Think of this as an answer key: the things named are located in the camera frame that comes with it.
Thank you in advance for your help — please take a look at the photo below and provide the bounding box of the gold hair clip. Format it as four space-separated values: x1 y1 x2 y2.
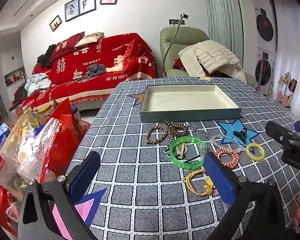
175 142 188 159

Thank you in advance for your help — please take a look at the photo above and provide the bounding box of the small framed photo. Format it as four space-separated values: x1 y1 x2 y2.
49 15 63 32

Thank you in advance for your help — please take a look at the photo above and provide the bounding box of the brown braided bracelet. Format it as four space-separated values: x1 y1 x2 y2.
146 126 169 145

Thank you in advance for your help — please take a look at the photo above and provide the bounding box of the green armchair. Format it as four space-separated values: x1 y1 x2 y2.
160 26 257 86

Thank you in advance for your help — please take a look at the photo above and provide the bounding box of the pale green patterned cloth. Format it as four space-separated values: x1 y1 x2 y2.
24 73 52 97

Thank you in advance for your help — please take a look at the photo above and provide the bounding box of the grey checked tablecloth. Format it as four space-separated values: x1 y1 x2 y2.
65 76 300 240

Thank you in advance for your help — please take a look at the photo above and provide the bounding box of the yellow elastic hair tie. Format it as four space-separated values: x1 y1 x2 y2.
182 169 215 196

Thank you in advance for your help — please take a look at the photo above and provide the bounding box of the gooseneck phone holder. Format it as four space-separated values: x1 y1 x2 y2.
163 13 189 77

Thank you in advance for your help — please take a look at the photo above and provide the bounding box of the black hair claw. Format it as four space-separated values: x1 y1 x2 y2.
231 128 248 143

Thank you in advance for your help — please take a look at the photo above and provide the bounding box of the large framed photo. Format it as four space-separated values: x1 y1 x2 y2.
65 0 80 22
79 0 97 16

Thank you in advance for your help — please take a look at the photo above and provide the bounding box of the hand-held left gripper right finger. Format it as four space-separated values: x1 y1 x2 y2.
203 152 294 240

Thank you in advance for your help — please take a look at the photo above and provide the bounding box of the white sheer curtain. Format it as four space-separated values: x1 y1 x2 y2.
273 0 300 121

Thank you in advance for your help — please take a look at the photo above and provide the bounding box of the black clothing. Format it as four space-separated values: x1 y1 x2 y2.
37 44 57 68

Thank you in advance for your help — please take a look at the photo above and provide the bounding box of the red satin pillow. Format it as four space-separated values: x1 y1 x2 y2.
119 40 141 67

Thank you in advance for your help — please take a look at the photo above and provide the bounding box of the grey scarf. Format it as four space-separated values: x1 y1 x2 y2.
84 64 107 77

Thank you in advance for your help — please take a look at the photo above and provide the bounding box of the red printed sofa cover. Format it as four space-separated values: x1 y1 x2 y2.
21 32 158 111

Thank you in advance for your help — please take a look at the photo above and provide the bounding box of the portrait print pillow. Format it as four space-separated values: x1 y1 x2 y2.
74 32 105 48

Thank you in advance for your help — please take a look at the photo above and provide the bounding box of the shallow teal cardboard tray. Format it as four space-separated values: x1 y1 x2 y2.
139 84 242 123

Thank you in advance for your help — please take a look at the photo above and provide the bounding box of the brown bead bracelet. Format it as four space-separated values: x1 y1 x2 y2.
164 120 189 133

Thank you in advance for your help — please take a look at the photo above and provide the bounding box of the stacked washer and dryer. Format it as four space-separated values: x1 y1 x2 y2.
253 7 277 96

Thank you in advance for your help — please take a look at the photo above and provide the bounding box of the green curtain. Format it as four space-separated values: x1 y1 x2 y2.
202 0 243 56

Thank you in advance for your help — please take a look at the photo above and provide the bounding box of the blue package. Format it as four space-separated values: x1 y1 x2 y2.
0 123 11 143

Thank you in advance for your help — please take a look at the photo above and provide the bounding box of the orange spiral hair tie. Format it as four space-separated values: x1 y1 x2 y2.
214 148 240 168

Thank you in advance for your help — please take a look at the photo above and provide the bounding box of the beige down jacket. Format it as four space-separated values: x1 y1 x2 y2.
178 39 247 81

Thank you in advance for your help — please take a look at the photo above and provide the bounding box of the red gift bag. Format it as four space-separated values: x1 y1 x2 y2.
41 98 82 181

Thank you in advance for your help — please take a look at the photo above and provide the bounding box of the silver hair clip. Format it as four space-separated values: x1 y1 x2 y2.
166 127 175 146

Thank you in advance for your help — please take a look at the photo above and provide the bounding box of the unframed wall picture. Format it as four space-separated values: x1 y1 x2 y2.
3 66 26 89

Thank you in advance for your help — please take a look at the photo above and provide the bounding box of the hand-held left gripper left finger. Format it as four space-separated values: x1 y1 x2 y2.
17 151 102 240

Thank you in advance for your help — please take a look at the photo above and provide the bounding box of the green translucent bangle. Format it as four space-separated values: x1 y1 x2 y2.
170 135 207 170

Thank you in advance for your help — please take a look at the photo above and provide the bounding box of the red embroidered pillow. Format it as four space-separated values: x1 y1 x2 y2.
50 32 86 61

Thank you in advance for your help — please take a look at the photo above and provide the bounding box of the yellow spiral hair tie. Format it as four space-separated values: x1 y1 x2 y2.
245 143 265 161

